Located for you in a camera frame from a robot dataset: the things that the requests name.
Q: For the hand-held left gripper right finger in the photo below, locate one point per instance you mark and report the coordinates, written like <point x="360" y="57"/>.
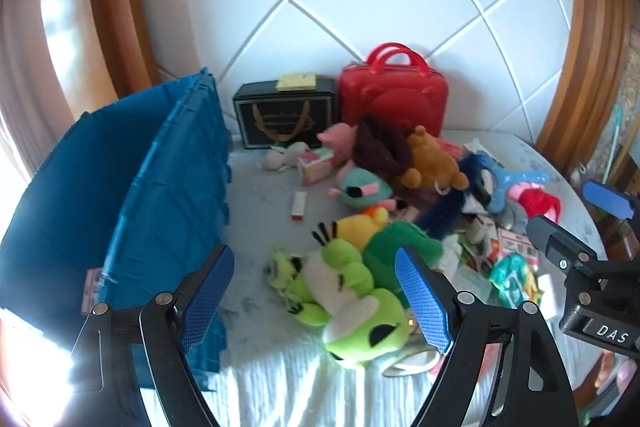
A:
<point x="422" y="302"/>

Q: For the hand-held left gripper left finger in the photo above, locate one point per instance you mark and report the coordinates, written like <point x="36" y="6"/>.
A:
<point x="207" y="297"/>

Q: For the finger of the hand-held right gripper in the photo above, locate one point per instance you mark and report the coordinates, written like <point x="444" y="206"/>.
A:
<point x="607" y="199"/>
<point x="555" y="242"/>

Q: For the blue plastic container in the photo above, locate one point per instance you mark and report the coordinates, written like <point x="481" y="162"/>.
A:
<point x="75" y="187"/>

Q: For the person's right hand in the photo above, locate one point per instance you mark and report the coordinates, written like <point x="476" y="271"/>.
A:
<point x="627" y="374"/>

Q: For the red plush toy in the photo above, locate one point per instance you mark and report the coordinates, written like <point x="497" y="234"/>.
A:
<point x="535" y="204"/>

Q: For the pile of small packets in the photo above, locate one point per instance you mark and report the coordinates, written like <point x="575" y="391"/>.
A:
<point x="500" y="242"/>

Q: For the teal patterned pouch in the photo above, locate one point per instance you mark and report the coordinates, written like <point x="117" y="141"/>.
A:
<point x="512" y="279"/>

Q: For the dark green plush toy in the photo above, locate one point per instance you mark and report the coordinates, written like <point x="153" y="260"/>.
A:
<point x="400" y="242"/>

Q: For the light green frog plush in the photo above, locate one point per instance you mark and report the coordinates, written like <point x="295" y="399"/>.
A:
<point x="345" y="302"/>

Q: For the small green monster plush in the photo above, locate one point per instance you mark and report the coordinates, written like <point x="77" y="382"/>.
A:
<point x="282" y="269"/>

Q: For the yellow plush toy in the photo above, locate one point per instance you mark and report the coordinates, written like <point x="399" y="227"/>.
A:
<point x="357" y="229"/>

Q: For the dark blue furry toy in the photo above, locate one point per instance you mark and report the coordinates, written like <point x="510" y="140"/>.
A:
<point x="445" y="207"/>

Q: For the white bed cover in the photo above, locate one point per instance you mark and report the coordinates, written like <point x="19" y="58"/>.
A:
<point x="270" y="217"/>

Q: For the teal round plush toy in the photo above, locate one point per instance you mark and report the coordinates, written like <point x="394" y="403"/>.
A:
<point x="362" y="189"/>

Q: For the small red and white box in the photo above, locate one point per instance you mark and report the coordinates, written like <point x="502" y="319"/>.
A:
<point x="299" y="206"/>

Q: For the orange plush bear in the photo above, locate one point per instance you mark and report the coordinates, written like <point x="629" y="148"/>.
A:
<point x="432" y="162"/>

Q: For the small white plush bunny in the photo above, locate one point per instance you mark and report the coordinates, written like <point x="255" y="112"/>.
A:
<point x="282" y="157"/>

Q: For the dark brown plush toy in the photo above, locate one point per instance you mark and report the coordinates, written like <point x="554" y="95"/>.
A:
<point x="382" y="147"/>

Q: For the small pink and white carton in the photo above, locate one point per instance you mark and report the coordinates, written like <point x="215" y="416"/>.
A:
<point x="315" y="166"/>

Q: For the pink plush toy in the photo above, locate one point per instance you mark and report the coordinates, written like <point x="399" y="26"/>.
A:
<point x="337" y="142"/>

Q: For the black gift box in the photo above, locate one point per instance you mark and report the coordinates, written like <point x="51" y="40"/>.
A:
<point x="285" y="122"/>

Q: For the red toy suitcase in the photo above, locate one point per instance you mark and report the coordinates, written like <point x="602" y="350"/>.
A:
<point x="395" y="97"/>

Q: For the yellow sticky note pad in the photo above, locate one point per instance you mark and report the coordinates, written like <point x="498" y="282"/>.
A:
<point x="296" y="82"/>

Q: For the wooden headboard post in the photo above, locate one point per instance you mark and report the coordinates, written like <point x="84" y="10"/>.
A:
<point x="590" y="32"/>

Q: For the glossy wooden frame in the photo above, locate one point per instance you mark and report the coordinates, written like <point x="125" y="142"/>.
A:
<point x="110" y="7"/>

